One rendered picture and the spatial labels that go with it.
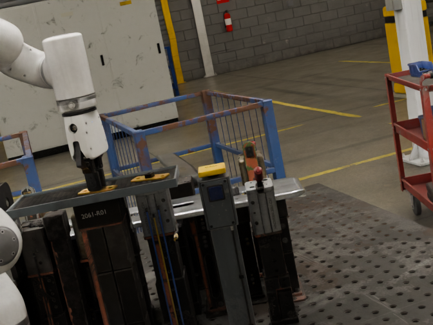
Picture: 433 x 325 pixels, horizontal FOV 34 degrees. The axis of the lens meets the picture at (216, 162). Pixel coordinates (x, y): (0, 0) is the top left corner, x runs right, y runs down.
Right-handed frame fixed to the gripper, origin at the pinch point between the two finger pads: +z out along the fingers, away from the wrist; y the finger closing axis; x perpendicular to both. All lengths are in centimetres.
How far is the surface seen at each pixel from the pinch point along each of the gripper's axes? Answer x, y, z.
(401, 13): -68, 435, 1
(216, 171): -25.8, 5.0, 3.1
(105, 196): -3.7, -4.9, 2.8
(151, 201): -5.4, 15.2, 10.6
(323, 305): -39, 32, 49
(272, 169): 12, 245, 63
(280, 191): -32, 39, 19
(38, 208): 10.1, -8.6, 2.7
